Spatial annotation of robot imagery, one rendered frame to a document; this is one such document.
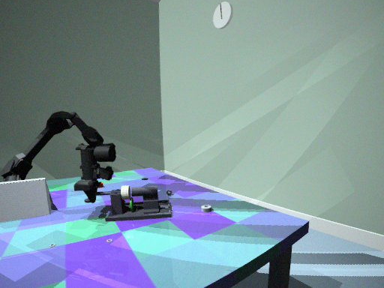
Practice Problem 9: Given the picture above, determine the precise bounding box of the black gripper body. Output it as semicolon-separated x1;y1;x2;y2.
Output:
74;161;104;191

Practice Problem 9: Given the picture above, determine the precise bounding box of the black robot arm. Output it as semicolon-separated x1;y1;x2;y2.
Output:
0;111;116;182

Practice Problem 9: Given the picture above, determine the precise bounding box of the dark grey cylindrical rod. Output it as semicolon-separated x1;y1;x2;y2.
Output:
95;191;111;196

